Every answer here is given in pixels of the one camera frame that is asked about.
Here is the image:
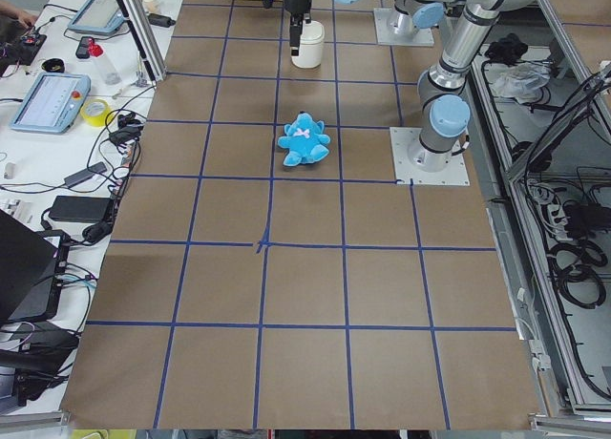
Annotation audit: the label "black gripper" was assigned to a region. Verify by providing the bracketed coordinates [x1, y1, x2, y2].
[284, 0, 312, 56]

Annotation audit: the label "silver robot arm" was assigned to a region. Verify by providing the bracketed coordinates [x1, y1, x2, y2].
[283, 0, 444, 56]
[334, 0, 535, 173]

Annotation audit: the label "white trash can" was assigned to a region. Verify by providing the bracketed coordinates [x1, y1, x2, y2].
[291, 20, 325, 69]

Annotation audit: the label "person hand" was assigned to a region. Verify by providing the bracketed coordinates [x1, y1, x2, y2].
[1, 5, 37, 28]

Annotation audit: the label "blue plush teddy bear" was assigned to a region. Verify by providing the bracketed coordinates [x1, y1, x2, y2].
[278, 112, 330, 167]

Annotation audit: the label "paper cup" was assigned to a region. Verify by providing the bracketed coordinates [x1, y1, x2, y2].
[141, 0, 160, 14]

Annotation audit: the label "clear bottle red cap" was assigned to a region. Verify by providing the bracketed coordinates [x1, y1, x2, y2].
[88, 38, 121, 85]

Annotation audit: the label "far blue teach pendant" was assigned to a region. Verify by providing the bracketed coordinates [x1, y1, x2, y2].
[67, 0, 125, 36]

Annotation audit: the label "blue teach pendant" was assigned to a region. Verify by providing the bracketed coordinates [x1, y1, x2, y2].
[9, 73, 91, 135]
[67, 0, 125, 36]

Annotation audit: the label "black cloth bundle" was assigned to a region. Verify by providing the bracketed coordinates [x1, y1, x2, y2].
[484, 33, 528, 66]

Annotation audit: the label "black remote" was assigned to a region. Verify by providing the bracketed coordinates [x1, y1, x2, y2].
[75, 36, 95, 60]

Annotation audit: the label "yellow tape roll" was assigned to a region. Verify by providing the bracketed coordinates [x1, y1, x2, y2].
[79, 99, 111, 127]

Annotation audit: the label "white crumpled cloth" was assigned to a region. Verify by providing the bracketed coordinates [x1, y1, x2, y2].
[491, 63, 551, 103]

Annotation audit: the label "black round dish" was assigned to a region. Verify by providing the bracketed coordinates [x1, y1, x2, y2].
[41, 58, 65, 73]

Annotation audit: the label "grey adapter box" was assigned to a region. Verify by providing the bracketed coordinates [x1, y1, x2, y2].
[64, 161, 107, 189]

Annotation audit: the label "brown paper table mat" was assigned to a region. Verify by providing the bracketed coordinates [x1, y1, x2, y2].
[62, 0, 539, 429]

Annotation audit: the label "near blue teach pendant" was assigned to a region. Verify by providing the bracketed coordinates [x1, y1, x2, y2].
[9, 73, 91, 135]

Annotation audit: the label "black power brick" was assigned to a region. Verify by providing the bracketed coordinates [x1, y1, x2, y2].
[49, 196, 113, 223]

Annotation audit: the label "black laptop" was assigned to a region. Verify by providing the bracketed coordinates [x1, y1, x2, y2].
[1, 212, 69, 324]

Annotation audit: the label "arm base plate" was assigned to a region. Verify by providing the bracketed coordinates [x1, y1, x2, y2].
[390, 127, 470, 186]
[373, 8, 434, 47]

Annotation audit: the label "aluminium frame post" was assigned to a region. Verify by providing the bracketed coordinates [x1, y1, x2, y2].
[116, 0, 166, 82]

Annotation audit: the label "coiled black cables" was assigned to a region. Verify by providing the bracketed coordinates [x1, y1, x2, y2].
[546, 240, 609, 310]

